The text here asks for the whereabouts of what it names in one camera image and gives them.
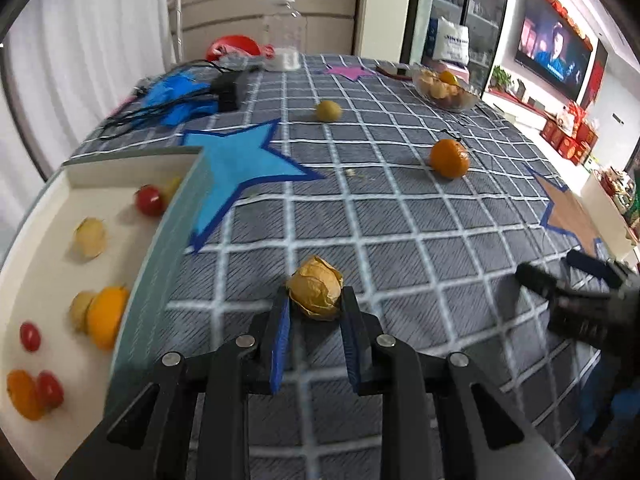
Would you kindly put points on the white shopping bag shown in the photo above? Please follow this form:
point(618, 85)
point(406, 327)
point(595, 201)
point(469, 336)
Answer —
point(451, 42)

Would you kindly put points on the red gift boxes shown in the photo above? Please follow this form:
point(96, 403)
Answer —
point(570, 133)

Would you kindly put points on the large orange mandarin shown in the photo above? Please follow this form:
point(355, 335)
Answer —
point(450, 159)

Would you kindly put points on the physalis in tray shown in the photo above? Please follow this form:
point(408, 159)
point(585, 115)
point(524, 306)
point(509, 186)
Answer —
point(90, 238)

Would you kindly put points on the wall television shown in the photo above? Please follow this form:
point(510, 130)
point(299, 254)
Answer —
point(551, 48)

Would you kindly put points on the yellow fruit beside orange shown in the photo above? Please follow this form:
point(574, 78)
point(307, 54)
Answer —
point(77, 312)

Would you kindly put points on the grey checkered tablecloth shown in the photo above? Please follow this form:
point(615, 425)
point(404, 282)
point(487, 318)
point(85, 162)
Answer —
point(432, 258)

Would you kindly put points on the blue felt star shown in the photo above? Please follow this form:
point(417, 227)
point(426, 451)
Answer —
point(239, 160)

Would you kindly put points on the red plastic stool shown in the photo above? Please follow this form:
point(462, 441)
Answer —
point(232, 44)

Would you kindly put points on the yellow-green round fruit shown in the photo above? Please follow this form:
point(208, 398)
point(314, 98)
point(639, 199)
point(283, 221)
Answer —
point(328, 111)

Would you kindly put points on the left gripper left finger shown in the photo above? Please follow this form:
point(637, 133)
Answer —
point(202, 398)

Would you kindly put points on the white tray box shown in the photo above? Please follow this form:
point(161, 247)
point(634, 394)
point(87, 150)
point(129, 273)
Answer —
point(84, 286)

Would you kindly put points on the brown felt star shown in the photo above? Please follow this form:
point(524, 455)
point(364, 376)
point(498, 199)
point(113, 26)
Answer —
point(565, 214)

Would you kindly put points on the red tomato in tray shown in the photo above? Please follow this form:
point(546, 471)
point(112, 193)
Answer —
point(50, 391)

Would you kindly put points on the black power adapter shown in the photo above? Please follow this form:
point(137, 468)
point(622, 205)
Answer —
point(229, 90)

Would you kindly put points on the white kitchen counter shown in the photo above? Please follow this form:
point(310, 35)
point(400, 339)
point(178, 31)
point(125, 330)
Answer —
point(330, 24)

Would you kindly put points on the potted green plant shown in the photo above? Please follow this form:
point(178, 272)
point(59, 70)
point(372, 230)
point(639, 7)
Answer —
point(500, 79)

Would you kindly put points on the small orange in tray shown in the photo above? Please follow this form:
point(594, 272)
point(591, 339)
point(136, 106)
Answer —
point(23, 393)

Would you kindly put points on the husked physalis fruit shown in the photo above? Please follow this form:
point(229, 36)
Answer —
point(316, 286)

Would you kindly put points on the pink felt star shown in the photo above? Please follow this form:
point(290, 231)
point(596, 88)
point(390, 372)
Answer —
point(352, 73)

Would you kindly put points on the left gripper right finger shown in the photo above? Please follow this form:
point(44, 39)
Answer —
point(481, 433)

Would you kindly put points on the glass fruit bowl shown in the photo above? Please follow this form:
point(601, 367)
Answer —
point(444, 90)

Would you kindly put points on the clear plastic bottle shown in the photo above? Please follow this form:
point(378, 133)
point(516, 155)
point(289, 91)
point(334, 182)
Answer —
point(284, 32)

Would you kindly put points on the green fruit tray corner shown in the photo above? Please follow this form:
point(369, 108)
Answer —
point(169, 190)

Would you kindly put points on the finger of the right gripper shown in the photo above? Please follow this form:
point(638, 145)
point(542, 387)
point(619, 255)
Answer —
point(537, 280)
point(605, 270)

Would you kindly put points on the red cherry tomato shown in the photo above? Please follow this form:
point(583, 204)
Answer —
point(149, 201)

